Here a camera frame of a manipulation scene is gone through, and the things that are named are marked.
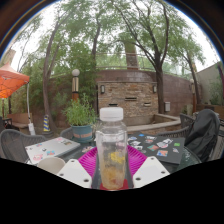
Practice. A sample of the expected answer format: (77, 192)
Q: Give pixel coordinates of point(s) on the clear white-capped drink bottle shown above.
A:
(111, 146)

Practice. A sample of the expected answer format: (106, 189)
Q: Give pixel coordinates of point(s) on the orange canopy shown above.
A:
(11, 81)

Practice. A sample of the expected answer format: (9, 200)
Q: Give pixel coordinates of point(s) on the green plant in teal pot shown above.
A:
(80, 115)

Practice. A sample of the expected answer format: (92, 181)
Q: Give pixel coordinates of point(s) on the dark patio chair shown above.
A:
(6, 124)

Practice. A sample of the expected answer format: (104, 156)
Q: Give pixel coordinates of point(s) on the black jacket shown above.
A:
(203, 133)

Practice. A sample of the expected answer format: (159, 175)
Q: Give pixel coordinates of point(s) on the blue yellow striped bollard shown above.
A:
(46, 124)

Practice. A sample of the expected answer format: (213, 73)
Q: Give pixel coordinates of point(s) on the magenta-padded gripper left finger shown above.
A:
(75, 171)

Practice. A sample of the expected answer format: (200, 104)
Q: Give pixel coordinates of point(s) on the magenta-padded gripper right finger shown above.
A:
(150, 170)

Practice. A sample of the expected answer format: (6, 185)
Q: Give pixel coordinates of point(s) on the wooden bench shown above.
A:
(20, 119)

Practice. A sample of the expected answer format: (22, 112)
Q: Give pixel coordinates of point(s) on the grey wicker chair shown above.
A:
(66, 133)
(16, 143)
(186, 120)

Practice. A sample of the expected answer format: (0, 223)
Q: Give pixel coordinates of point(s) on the black laptop with stickers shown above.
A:
(156, 148)

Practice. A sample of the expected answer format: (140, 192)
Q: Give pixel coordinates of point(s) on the striped globe lamp post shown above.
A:
(75, 85)

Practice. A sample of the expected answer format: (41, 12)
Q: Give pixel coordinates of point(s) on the small printed sticker card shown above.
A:
(87, 149)

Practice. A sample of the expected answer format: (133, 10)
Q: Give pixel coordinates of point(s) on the white ribbed mug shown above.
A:
(50, 164)

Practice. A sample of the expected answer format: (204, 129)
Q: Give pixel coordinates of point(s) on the black wall lamp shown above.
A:
(154, 89)
(102, 89)

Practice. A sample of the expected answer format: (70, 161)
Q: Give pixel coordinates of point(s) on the silver laptop with stickers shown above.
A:
(51, 148)

